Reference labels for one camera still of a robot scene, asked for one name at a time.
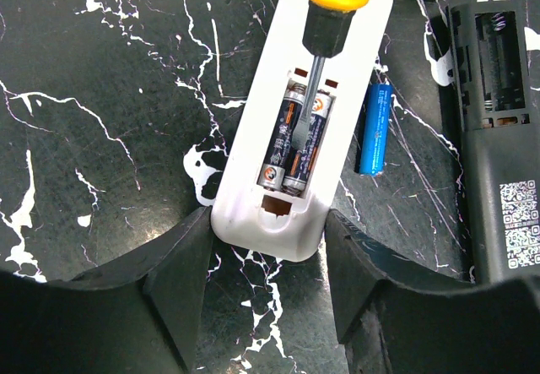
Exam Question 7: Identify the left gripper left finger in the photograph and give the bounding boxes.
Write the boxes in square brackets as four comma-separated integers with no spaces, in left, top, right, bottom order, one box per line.
[1,208,213,373]

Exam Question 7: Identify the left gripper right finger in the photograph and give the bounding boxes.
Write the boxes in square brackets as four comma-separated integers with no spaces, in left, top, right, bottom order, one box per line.
[325,209,539,373]

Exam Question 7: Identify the white remote black batteries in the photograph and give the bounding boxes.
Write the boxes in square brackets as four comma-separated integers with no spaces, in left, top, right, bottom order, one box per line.
[211,0,393,262]

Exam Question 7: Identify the blue battery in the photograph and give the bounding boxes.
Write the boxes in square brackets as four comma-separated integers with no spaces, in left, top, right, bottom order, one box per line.
[359,84,392,176]

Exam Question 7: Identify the black remote blue batteries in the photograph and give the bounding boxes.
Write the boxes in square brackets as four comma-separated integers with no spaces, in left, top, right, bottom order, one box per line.
[446,1,539,283]

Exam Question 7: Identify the orange handled screwdriver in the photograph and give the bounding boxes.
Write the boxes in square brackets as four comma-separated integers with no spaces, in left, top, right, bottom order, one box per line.
[291,0,369,149]

